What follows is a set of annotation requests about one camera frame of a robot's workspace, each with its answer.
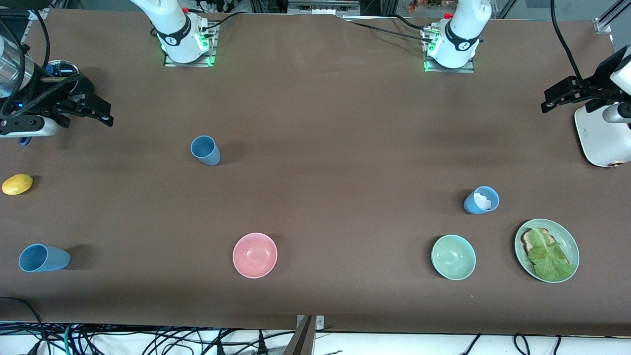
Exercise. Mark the grey metal box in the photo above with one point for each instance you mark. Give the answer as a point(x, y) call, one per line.
point(320, 9)

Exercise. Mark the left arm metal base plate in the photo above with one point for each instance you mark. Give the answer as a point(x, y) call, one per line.
point(448, 70)

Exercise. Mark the white toaster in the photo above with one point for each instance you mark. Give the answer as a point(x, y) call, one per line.
point(599, 143)

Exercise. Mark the light green plate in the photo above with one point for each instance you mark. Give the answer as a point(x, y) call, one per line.
point(567, 236)

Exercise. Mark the silver table edge bracket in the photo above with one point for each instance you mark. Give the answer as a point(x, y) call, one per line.
point(320, 323)

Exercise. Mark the dark blue pot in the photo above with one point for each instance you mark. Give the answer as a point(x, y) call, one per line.
point(85, 84)

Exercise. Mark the blue cup with white paper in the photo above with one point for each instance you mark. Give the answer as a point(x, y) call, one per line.
point(471, 204)

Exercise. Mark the light green bowl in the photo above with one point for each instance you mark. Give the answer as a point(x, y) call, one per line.
point(453, 257)

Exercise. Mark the aluminium frame profile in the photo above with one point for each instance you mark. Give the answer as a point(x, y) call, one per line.
point(604, 24)

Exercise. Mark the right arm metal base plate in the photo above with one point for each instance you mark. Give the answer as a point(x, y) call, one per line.
point(190, 64)

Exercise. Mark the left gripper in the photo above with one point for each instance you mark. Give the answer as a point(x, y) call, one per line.
point(595, 81)

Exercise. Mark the pink bowl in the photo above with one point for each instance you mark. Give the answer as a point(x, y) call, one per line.
point(255, 255)

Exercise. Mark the grey metal post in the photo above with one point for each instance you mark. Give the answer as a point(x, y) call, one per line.
point(303, 342)

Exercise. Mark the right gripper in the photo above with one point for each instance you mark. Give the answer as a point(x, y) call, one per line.
point(45, 93)

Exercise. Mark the crumpled white paper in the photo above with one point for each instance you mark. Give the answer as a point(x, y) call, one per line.
point(482, 201)

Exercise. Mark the green lettuce leaf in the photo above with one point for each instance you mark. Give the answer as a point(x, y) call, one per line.
point(547, 259)

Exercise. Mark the yellow lemon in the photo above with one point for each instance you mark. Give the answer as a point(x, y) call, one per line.
point(17, 185)

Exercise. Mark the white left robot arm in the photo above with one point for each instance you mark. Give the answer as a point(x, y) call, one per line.
point(463, 29)

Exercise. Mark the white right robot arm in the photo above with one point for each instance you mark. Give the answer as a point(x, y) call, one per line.
point(172, 29)

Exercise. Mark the toasted bread slice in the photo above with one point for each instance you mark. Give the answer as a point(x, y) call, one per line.
point(530, 241)

